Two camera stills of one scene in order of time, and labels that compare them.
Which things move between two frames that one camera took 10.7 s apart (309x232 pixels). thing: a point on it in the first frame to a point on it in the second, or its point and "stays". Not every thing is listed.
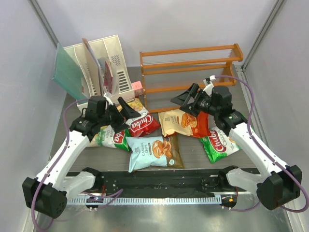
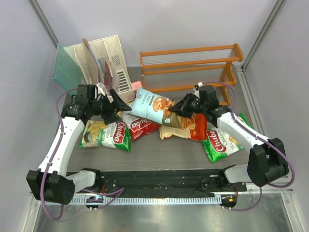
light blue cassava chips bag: x=157 y=151 to x=154 y=108
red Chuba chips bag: x=145 y=124 stays
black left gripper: x=120 y=124 to x=117 y=105
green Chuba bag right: x=218 y=144 stays
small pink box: x=138 y=88 stays
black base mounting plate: x=157 y=184 stays
